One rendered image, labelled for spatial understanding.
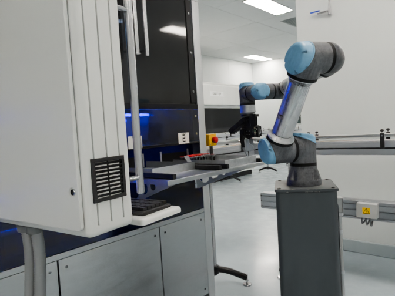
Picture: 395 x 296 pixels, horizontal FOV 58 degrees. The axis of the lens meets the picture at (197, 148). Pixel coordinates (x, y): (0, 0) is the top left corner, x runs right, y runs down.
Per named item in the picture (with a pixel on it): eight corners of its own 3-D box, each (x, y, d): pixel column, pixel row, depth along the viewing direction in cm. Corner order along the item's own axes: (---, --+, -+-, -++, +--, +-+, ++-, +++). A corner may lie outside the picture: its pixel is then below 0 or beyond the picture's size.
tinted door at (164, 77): (137, 103, 176) (128, -20, 173) (195, 104, 209) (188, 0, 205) (137, 103, 176) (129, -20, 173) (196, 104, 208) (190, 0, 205)
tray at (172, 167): (104, 174, 169) (104, 167, 169) (146, 167, 189) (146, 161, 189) (153, 177, 147) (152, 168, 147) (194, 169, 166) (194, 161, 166)
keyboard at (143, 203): (63, 207, 134) (63, 200, 134) (93, 199, 146) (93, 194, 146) (143, 216, 112) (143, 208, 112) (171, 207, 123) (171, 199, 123)
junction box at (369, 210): (356, 217, 225) (355, 202, 225) (358, 215, 229) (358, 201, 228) (377, 219, 217) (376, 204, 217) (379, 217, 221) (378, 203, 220)
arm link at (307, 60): (294, 168, 158) (341, 49, 127) (264, 171, 153) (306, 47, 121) (280, 151, 167) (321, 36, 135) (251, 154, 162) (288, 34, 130)
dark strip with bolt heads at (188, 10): (193, 140, 206) (184, -1, 201) (198, 140, 209) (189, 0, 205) (194, 140, 205) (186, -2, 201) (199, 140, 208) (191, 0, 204)
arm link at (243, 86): (243, 81, 172) (235, 84, 180) (244, 104, 172) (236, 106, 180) (257, 81, 174) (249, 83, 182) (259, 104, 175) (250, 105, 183)
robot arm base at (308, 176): (320, 181, 168) (318, 160, 167) (323, 186, 153) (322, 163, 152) (286, 181, 171) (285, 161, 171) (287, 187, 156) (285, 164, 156)
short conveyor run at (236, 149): (196, 165, 220) (194, 140, 219) (178, 165, 230) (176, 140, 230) (256, 155, 271) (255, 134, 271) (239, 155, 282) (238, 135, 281)
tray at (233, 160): (173, 166, 187) (173, 159, 187) (205, 161, 207) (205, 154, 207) (225, 168, 165) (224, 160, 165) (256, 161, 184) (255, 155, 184)
